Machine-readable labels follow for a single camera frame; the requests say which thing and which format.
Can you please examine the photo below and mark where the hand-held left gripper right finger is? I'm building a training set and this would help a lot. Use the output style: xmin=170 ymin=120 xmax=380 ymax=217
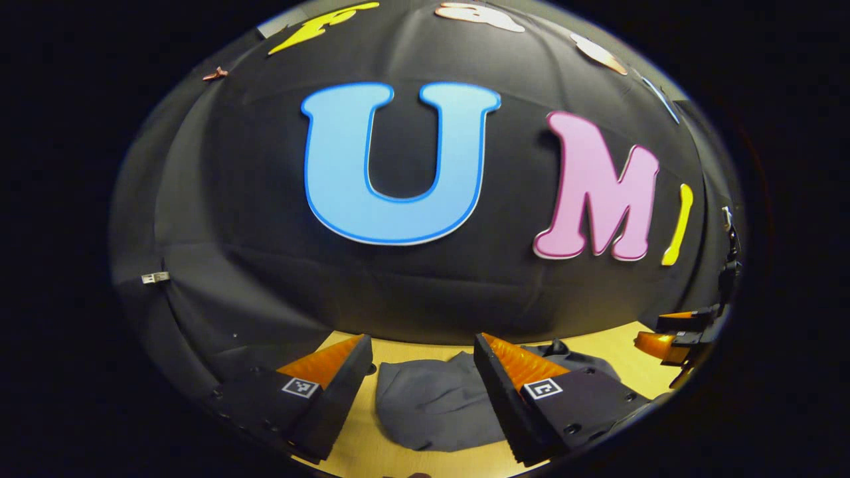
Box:
xmin=473 ymin=332 xmax=655 ymax=467

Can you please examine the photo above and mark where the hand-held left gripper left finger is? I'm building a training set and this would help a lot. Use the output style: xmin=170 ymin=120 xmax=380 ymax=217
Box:
xmin=212 ymin=333 xmax=374 ymax=464

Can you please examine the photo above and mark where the grey button shirt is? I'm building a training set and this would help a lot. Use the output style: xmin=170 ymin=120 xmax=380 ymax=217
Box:
xmin=375 ymin=339 xmax=622 ymax=453

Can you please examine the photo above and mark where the black backdrop cloth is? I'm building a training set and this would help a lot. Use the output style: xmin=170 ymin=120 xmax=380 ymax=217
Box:
xmin=110 ymin=0 xmax=744 ymax=406

